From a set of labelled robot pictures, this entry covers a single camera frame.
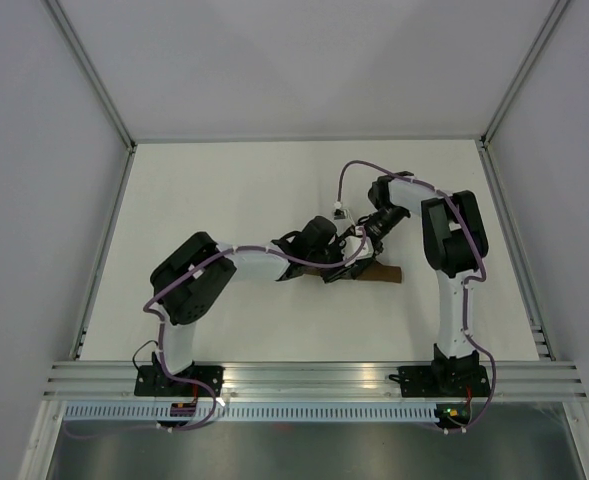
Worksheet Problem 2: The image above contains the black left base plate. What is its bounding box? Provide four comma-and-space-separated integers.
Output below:
134, 364, 224, 398

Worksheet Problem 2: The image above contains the left aluminium frame post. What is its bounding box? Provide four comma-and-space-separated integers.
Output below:
41, 0, 136, 152

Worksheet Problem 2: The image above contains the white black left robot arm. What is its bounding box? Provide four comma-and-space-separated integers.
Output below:
143, 216, 380, 396

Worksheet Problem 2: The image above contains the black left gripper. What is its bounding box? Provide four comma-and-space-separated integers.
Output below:
308, 238, 358, 286

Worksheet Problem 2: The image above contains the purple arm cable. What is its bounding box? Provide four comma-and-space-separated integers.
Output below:
336, 159, 498, 436
63, 227, 368, 441

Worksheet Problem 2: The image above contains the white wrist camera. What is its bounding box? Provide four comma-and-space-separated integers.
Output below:
341, 226, 375, 266
331, 201, 352, 221

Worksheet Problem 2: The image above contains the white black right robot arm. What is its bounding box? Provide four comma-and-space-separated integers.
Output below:
365, 172, 491, 398

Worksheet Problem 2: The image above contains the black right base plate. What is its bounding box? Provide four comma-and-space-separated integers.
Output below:
387, 365, 490, 398

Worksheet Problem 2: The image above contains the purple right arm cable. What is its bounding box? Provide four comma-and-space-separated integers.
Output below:
336, 159, 498, 436

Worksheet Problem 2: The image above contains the aluminium frame post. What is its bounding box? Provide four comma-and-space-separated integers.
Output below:
41, 0, 136, 152
480, 0, 573, 145

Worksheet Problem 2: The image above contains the right aluminium frame post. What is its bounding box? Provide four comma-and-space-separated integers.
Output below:
480, 0, 573, 145

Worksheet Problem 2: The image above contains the brown cloth napkin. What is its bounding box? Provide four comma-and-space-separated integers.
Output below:
303, 260, 403, 284

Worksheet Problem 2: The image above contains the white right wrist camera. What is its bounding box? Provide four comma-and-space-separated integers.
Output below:
331, 201, 352, 221

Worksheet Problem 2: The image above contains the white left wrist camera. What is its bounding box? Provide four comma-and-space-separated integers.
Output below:
341, 226, 375, 266

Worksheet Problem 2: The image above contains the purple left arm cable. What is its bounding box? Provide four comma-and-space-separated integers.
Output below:
63, 227, 368, 441

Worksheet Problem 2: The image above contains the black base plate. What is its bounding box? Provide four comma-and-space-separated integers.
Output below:
134, 364, 224, 398
387, 365, 490, 398

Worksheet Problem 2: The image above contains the aluminium frame rail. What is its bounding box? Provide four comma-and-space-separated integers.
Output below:
43, 361, 587, 402

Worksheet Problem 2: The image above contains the white slotted cable duct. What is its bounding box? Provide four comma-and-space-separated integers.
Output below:
63, 401, 437, 423

